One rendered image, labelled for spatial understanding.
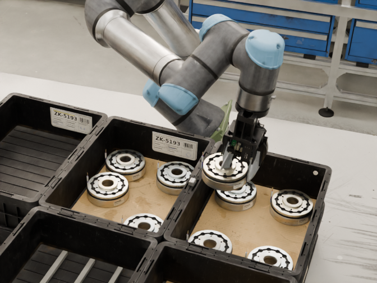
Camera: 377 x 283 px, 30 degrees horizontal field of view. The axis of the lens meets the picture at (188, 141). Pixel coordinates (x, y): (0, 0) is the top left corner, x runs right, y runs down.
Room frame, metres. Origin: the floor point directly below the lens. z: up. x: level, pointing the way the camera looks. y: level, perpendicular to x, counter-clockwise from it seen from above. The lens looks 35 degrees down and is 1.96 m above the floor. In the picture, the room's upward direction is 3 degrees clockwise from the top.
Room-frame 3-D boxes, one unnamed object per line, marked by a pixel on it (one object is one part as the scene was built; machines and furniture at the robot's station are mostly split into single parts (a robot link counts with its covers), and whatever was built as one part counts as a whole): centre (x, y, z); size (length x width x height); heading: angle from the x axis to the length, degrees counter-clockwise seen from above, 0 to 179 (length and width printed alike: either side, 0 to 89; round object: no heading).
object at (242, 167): (1.27, -0.09, 1.01); 0.10 x 0.10 x 0.01
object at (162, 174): (1.42, 0.03, 0.86); 0.10 x 0.10 x 0.01
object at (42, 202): (1.34, 0.13, 0.92); 0.40 x 0.30 x 0.02; 162
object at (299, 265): (1.25, -0.16, 0.92); 0.40 x 0.30 x 0.02; 162
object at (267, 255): (1.12, -0.19, 0.86); 0.05 x 0.05 x 0.01
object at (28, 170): (1.43, 0.42, 0.87); 0.40 x 0.30 x 0.11; 162
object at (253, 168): (1.22, -0.14, 1.03); 0.06 x 0.03 x 0.09; 162
